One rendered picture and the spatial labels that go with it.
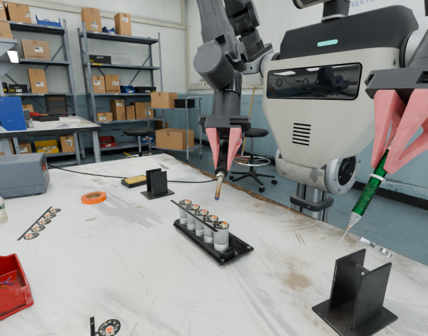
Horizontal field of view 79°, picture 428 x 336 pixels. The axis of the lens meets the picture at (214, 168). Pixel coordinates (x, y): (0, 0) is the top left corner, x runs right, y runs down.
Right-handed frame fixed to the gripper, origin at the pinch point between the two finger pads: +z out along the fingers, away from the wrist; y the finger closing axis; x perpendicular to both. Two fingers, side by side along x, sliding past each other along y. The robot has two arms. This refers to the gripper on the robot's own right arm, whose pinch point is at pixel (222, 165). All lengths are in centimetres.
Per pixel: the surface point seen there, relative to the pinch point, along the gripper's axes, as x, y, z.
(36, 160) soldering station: 10, -50, -2
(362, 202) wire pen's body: -20.5, 16.9, 8.4
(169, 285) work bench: -9.7, -5.2, 20.4
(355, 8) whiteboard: 176, 99, -210
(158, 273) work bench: -7.8, -7.7, 19.3
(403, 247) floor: 151, 110, 14
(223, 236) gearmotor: -6.8, 1.7, 13.1
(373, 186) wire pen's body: -20.8, 18.0, 6.7
